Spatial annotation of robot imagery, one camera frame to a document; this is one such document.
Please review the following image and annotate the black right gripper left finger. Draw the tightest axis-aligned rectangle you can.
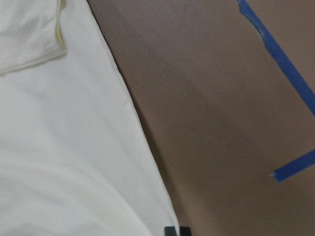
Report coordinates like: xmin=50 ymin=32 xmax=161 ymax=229
xmin=164 ymin=226 xmax=175 ymax=236

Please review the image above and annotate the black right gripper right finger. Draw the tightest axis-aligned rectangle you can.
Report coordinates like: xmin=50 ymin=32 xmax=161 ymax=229
xmin=180 ymin=226 xmax=191 ymax=236

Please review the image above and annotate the white long-sleeve printed shirt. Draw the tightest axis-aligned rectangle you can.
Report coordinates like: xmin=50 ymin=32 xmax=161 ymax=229
xmin=0 ymin=0 xmax=180 ymax=236

